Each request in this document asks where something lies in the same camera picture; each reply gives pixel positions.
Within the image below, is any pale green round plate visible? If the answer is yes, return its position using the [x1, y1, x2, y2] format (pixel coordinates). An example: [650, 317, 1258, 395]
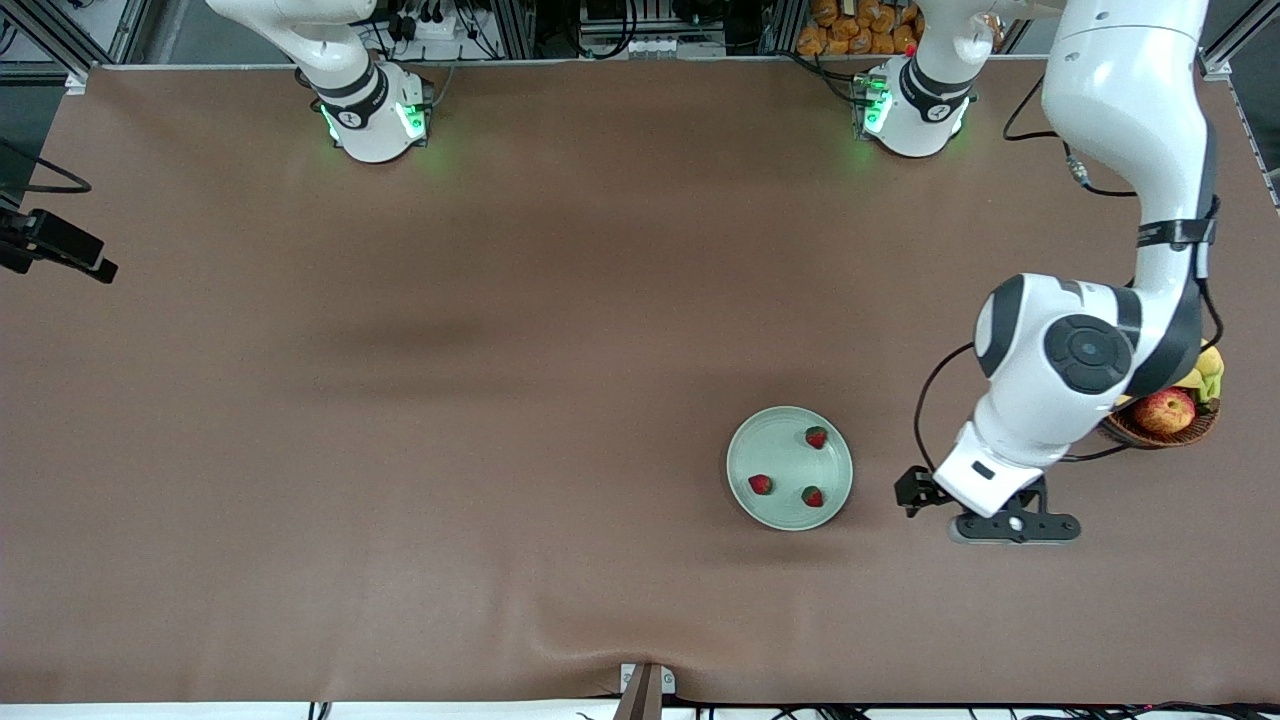
[727, 405, 854, 531]

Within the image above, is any brown wicker basket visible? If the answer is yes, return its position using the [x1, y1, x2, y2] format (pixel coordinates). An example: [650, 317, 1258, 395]
[1100, 398, 1222, 448]

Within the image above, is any red apple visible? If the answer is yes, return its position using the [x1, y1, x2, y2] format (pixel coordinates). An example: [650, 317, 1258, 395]
[1135, 388, 1198, 435]

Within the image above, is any grey mounting bar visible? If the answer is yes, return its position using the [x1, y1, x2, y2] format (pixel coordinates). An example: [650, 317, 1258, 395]
[612, 666, 664, 720]

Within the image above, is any white power strip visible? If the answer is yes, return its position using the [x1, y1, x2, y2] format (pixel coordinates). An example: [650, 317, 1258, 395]
[393, 8, 463, 43]

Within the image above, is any orange bread rolls pile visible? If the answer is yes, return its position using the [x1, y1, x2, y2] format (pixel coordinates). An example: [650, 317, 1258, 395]
[797, 0, 926, 57]

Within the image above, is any white terminal block row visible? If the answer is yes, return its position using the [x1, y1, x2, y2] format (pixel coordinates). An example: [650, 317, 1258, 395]
[627, 37, 727, 58]

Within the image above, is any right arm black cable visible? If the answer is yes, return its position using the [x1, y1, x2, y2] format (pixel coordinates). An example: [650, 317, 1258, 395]
[0, 140, 93, 196]

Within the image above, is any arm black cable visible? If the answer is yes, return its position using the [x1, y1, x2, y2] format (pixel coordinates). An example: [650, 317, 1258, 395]
[912, 75, 1226, 471]
[0, 140, 93, 196]

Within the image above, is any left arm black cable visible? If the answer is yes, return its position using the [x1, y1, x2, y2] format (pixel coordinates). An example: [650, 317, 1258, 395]
[912, 75, 1226, 471]

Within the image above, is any aluminium corner frame post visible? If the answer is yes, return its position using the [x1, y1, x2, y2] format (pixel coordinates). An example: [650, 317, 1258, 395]
[0, 0, 91, 96]
[1197, 0, 1280, 83]

